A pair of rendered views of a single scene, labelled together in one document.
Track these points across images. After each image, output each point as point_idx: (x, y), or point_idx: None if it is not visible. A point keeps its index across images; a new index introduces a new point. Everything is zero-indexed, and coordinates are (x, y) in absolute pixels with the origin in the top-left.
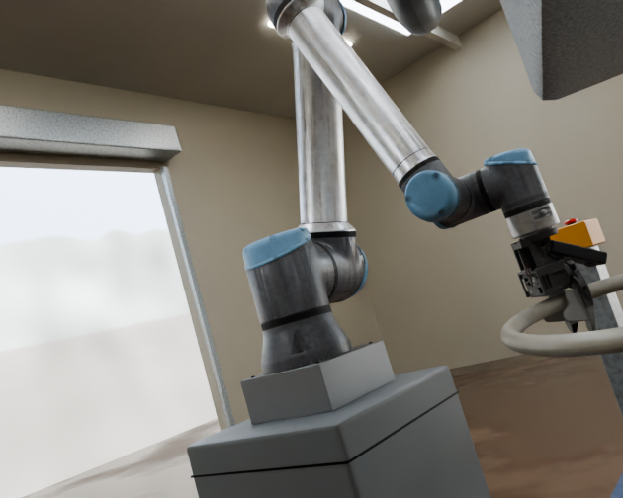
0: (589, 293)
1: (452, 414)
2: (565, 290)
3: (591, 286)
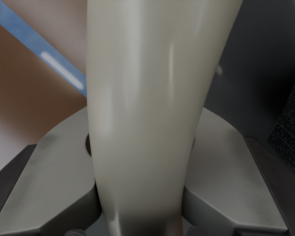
0: (291, 181)
1: (96, 223)
2: (53, 219)
3: (197, 103)
